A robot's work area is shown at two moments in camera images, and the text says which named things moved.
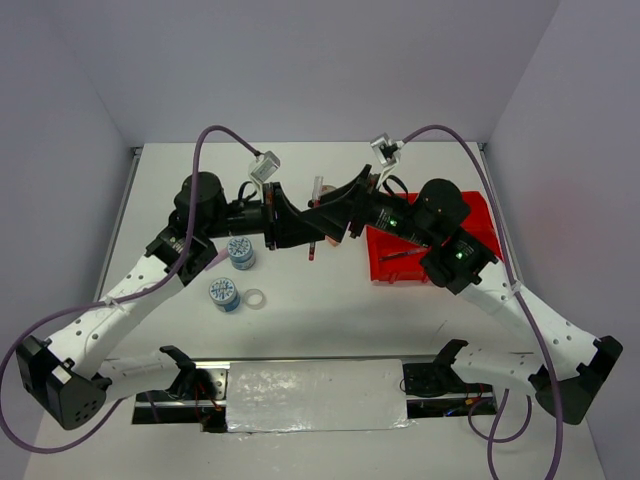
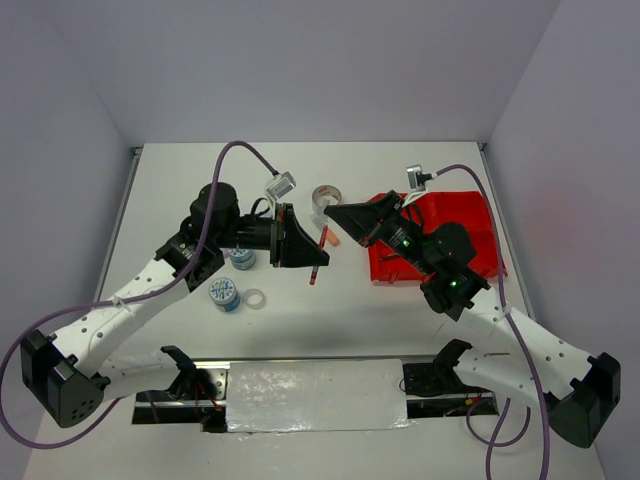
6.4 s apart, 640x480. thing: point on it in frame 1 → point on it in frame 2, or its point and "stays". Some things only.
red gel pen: x=312 y=245 → x=314 y=271
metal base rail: x=199 y=397 stays
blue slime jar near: x=224 y=294 stays
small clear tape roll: x=254 y=298 stays
